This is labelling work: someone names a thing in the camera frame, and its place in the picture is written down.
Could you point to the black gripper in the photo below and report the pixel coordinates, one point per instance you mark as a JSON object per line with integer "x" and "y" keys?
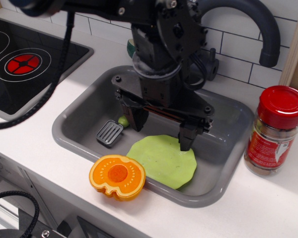
{"x": 165, "y": 96}

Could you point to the grey and green toy spatula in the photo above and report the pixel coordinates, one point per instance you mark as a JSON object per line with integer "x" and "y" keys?
{"x": 110, "y": 132}

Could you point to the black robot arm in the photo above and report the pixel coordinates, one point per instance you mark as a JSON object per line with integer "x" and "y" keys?
{"x": 167, "y": 69}

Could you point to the green plastic plate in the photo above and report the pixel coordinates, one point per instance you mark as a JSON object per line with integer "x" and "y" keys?
{"x": 163, "y": 161}

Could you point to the grey toy sink basin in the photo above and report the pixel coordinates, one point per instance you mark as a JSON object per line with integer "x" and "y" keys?
{"x": 217, "y": 152}

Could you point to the orange toy pumpkin half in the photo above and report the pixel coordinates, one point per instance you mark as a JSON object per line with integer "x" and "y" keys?
{"x": 118, "y": 176}

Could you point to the green and white can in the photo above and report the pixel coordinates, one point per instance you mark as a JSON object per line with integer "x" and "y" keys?
{"x": 130, "y": 47}

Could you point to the red lidded spice jar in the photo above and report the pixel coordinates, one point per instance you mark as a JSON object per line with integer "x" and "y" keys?
{"x": 274, "y": 130}

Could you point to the dark grey curved faucet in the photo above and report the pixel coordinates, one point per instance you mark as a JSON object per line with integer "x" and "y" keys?
{"x": 246, "y": 38}

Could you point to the black toy stove top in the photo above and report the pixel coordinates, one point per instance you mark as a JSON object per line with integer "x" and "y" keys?
{"x": 29, "y": 60}

